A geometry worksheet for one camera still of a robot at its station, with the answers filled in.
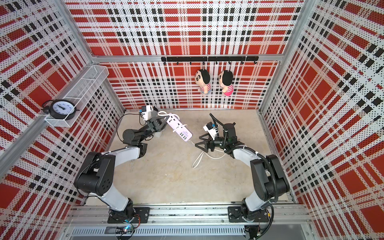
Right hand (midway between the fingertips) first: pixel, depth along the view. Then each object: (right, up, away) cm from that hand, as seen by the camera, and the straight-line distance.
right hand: (200, 141), depth 83 cm
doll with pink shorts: (+16, +39, +12) cm, 43 cm away
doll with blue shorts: (+1, +38, +8) cm, 39 cm away
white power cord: (-18, +15, -10) cm, 26 cm away
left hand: (-14, +13, -12) cm, 22 cm away
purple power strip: (-13, +11, -13) cm, 21 cm away
